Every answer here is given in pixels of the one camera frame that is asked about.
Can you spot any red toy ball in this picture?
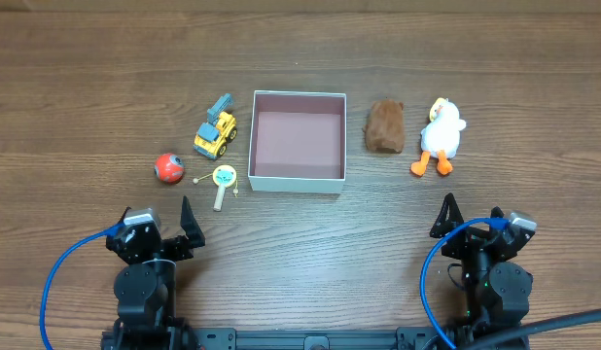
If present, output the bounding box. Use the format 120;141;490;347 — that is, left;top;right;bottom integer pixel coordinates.
154;153;185;184

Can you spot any yellow wooden rattle drum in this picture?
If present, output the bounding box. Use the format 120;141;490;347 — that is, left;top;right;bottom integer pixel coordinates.
193;164;239;212

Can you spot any white plush duck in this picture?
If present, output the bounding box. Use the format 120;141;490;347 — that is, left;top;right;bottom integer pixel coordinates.
410;97;467;177

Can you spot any yellow toy crane truck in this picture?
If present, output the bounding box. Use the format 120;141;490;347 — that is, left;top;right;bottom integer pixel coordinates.
194;93;237;160

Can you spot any brown plush toy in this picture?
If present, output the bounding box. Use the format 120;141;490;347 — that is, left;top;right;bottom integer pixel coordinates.
363;99;406;154

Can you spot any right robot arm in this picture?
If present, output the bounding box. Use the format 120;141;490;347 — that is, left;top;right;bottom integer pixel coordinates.
438;207;537;349

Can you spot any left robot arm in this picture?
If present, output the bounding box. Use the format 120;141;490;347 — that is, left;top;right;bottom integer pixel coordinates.
100;197;205;350

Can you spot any white box with pink interior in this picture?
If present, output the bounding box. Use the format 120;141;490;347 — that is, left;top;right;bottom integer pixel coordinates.
248;90;347;194

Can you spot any right blue cable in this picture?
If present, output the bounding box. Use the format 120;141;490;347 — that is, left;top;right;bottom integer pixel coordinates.
419;217;511;350

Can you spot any blue cable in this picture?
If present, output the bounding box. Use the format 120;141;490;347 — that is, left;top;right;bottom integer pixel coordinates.
419;217;511;350
39;224;126;350

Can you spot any left blue cable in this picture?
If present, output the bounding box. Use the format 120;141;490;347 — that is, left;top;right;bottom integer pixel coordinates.
39;224;126;350

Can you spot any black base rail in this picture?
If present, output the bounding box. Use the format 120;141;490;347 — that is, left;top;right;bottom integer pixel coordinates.
187;327;447;350

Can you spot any thick black cable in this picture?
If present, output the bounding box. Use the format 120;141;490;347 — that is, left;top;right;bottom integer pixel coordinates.
463;306;601;350

